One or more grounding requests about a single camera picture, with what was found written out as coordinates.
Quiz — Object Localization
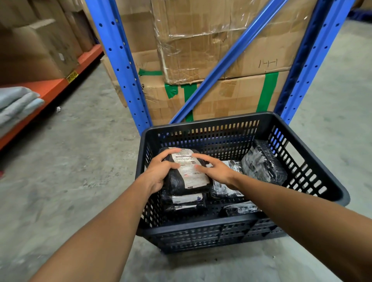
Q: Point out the black parcel with white label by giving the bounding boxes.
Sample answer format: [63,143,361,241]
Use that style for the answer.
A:
[159,147,213,197]

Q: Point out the person's right forearm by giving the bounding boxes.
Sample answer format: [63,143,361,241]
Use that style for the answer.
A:
[231,174,372,282]

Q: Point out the tall cardboard box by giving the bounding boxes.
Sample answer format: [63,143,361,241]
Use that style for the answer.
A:
[28,0,84,58]

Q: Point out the orange shelf beam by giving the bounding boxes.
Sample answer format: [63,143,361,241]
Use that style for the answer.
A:
[0,44,104,150]

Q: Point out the cardboard box with white sticker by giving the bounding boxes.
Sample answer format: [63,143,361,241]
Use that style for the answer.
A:
[0,19,79,86]

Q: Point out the black plastic crate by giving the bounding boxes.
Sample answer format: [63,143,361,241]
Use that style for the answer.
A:
[135,112,351,254]

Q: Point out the blue diagonal rack brace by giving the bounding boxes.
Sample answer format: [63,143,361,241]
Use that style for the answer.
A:
[170,0,289,124]

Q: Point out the person's left hand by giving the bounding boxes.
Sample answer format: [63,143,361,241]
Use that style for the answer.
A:
[142,147,182,195]

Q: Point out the person's left forearm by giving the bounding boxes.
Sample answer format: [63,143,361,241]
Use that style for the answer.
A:
[29,174,159,282]

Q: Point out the narrow cardboard box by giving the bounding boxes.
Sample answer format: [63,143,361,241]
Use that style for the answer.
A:
[59,0,97,53]

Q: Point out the grey folded bags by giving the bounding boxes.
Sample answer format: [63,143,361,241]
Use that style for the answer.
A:
[0,86,45,139]

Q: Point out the large black wrapped parcel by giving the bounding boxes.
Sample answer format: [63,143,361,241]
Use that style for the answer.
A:
[240,140,288,186]

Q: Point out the cardboard box with clear tape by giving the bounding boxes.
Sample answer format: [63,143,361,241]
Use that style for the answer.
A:
[151,0,318,85]

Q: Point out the cardboard box with green tape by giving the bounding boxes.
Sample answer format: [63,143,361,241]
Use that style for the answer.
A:
[101,49,290,126]

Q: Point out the person's right hand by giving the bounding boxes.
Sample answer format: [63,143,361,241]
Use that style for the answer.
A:
[192,153,242,190]

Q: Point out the blue perforated rack upright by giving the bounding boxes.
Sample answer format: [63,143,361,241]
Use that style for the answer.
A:
[84,0,153,136]
[274,0,356,125]

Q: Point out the plain cardboard box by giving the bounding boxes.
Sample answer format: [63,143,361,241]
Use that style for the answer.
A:
[116,0,161,53]

